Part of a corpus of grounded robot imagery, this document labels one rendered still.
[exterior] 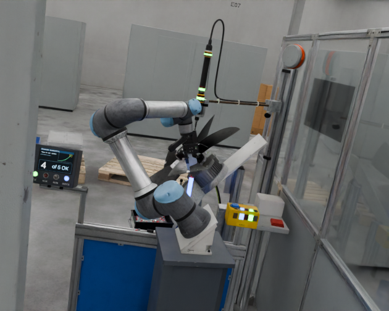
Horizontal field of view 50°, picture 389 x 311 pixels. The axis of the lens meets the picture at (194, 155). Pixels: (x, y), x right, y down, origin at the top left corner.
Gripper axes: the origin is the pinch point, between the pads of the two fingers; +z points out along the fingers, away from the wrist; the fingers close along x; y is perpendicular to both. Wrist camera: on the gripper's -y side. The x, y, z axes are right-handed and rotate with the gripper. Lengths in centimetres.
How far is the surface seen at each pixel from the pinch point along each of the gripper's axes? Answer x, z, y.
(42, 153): -17, -23, -68
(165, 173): 28.5, 9.7, -14.8
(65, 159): -17, -19, -58
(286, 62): 64, -43, 73
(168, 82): 576, 6, -24
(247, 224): -18.0, 29.2, 26.8
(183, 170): 1.9, 1.5, -2.8
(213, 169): 24.2, 10.3, 14.6
